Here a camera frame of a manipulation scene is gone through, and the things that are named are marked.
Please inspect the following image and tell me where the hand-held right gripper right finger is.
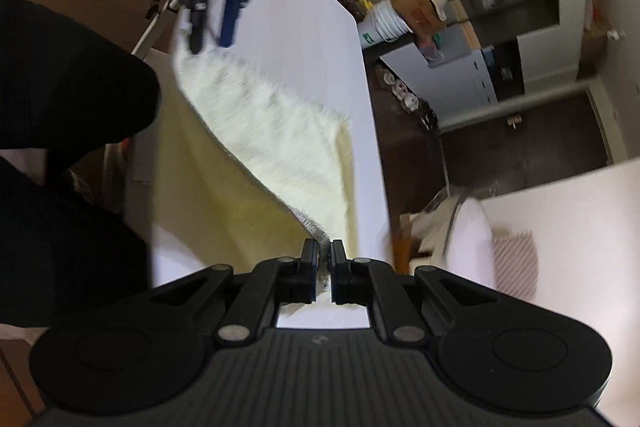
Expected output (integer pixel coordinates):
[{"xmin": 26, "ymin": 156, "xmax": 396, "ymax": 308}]
[{"xmin": 330, "ymin": 238, "xmax": 507, "ymax": 349}]

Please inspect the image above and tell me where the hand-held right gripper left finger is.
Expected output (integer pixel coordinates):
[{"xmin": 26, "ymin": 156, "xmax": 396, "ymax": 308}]
[{"xmin": 154, "ymin": 238, "xmax": 321, "ymax": 349}]

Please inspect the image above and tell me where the pale yellow towel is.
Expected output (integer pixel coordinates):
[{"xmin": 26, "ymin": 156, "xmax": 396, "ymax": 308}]
[{"xmin": 151, "ymin": 41, "xmax": 357, "ymax": 304}]

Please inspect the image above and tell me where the white table leg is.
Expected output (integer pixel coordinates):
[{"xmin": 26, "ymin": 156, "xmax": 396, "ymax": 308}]
[{"xmin": 131, "ymin": 0, "xmax": 179, "ymax": 58}]

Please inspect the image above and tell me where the glass-topped table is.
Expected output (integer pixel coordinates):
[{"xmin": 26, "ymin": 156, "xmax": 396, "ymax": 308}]
[{"xmin": 392, "ymin": 188, "xmax": 499, "ymax": 294}]

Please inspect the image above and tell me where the person's black clothing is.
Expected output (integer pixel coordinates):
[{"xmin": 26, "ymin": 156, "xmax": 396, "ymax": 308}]
[{"xmin": 0, "ymin": 0, "xmax": 162, "ymax": 329}]

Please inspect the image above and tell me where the white plastic bucket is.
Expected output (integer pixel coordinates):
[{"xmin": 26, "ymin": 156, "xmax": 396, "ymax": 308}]
[{"xmin": 356, "ymin": 0, "xmax": 417, "ymax": 51}]

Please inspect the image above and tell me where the beige patterned cushion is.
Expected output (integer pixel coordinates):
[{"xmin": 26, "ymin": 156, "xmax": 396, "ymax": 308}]
[{"xmin": 491, "ymin": 228, "xmax": 540, "ymax": 299}]

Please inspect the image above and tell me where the brown cardboard box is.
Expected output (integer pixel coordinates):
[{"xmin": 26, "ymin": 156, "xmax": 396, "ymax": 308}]
[{"xmin": 386, "ymin": 0, "xmax": 449, "ymax": 36}]

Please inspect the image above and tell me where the row of shoes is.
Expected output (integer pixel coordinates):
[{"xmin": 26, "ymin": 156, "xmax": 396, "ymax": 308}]
[{"xmin": 379, "ymin": 67, "xmax": 442, "ymax": 131}]

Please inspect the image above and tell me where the pile of colourful clothes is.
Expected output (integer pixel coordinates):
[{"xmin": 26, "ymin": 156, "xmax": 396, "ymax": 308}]
[{"xmin": 414, "ymin": 32, "xmax": 447, "ymax": 66}]

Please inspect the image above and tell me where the dark brown door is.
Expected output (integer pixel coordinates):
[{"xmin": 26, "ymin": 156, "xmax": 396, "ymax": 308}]
[{"xmin": 439, "ymin": 88, "xmax": 615, "ymax": 204}]

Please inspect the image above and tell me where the grey cabinet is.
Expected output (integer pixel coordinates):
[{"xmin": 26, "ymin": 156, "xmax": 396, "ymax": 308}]
[{"xmin": 379, "ymin": 0, "xmax": 610, "ymax": 134}]

